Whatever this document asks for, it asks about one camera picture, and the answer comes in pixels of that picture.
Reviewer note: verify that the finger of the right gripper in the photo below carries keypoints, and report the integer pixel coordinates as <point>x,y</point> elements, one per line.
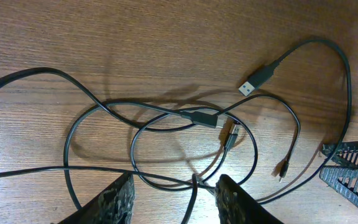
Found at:
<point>343,180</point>
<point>343,155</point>

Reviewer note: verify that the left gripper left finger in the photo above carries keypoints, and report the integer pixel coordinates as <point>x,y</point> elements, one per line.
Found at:
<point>114,205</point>

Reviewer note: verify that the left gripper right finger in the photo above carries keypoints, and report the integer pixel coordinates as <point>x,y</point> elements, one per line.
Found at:
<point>236,206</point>

